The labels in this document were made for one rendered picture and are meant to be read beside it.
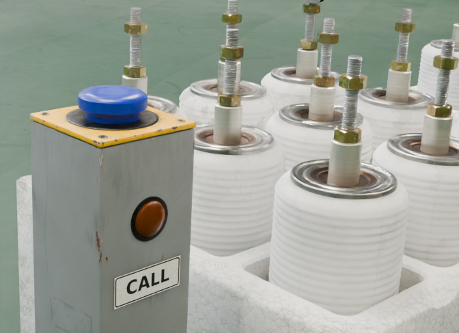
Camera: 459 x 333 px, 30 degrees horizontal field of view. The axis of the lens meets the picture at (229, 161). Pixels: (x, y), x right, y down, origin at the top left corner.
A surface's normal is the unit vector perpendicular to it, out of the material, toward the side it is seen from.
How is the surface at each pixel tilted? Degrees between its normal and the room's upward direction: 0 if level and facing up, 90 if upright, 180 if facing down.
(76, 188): 90
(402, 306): 0
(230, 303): 90
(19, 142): 0
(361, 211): 58
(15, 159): 0
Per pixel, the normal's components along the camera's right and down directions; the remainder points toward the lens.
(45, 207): -0.71, 0.18
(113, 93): 0.05, -0.95
